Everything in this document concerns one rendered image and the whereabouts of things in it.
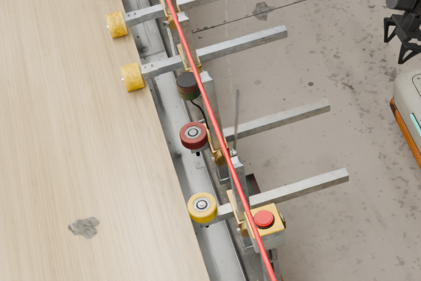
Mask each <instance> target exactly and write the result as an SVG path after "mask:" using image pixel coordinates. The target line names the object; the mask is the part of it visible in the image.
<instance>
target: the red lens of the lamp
mask: <svg viewBox="0 0 421 281"><path fill-rule="evenodd" d="M184 73H187V72H184ZM182 74H183V73H182ZM178 77H179V76H178ZM178 77H177V79H178ZM177 79H176V84H177V89H178V90H179V91H180V92H181V93H183V94H186V95H188V94H192V93H195V92H196V91H197V90H198V89H199V86H198V84H197V83H196V84H195V85H194V86H192V87H190V88H182V87H181V86H179V85H178V83H177Z"/></svg>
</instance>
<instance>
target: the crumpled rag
mask: <svg viewBox="0 0 421 281"><path fill-rule="evenodd" d="M99 223H100V222H99V220H98V219H96V218H95V217H93V216H91V217H86V218H85V219H82V220H81V219H76V221H75V222H73V223H69V224H68V229H69V230H70V231H72V233H73V234H74V235H75V236H76V235H82V236H84V237H85V238H87V239H91V238H92V237H93V236H95V235H97V233H98V231H97V229H96V226H97V225H98V224H99Z"/></svg>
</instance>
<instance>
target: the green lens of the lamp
mask: <svg viewBox="0 0 421 281"><path fill-rule="evenodd" d="M178 92H179V96H180V97H181V98H182V99H183V100H187V101H190V100H194V99H196V98H198V97H199V96H200V94H201V92H200V89H198V90H197V91H196V92H195V93H192V94H190V95H185V94H183V93H181V92H180V91H179V90H178Z"/></svg>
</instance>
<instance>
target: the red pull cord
mask: <svg viewBox="0 0 421 281"><path fill-rule="evenodd" d="M166 1H167V4H168V6H169V9H170V12H171V14H172V17H173V19H174V22H175V25H176V27H177V30H178V32H179V36H180V38H181V41H182V44H183V46H184V49H185V52H186V54H187V57H188V59H189V63H190V65H191V68H192V70H193V73H194V76H195V78H196V81H197V84H198V86H199V89H200V92H201V94H202V97H203V100H204V103H205V105H206V108H207V110H208V113H209V116H210V119H211V121H212V124H213V126H214V129H215V131H216V135H217V137H218V140H219V143H220V145H221V148H222V150H223V153H224V156H225V158H226V162H227V164H228V167H229V169H230V172H231V175H232V177H233V180H234V183H235V185H236V188H237V191H238V193H239V196H240V198H241V202H242V204H243V207H244V209H245V212H246V215H247V218H248V220H249V223H250V225H251V228H252V231H253V234H254V236H255V239H256V241H257V244H258V247H259V249H260V252H261V255H262V258H263V260H264V263H265V266H266V268H267V271H268V274H269V276H270V279H271V281H277V279H276V276H275V274H274V271H273V268H272V266H271V263H270V261H269V258H268V255H267V253H266V250H265V248H264V245H263V242H262V240H261V237H260V234H259V232H258V229H257V226H256V224H255V221H254V219H253V216H252V213H251V211H250V208H249V205H248V203H247V200H246V197H245V195H244V192H243V190H242V187H241V184H240V182H239V179H238V177H237V174H236V171H235V169H234V165H233V164H232V161H231V157H230V156H229V152H228V150H227V147H226V144H225V143H224V139H223V137H222V134H221V131H220V129H219V126H218V124H217V121H216V118H215V116H214V113H213V110H212V108H211V105H210V103H209V100H208V97H207V95H206V92H205V89H204V87H203V84H202V81H201V79H200V76H199V74H198V71H197V68H196V66H195V63H194V60H193V58H192V55H191V53H190V50H189V47H188V45H187V42H186V40H185V37H184V34H183V32H182V29H181V27H180V24H179V20H178V19H177V15H176V13H175V11H174V7H173V5H172V2H171V0H166Z"/></svg>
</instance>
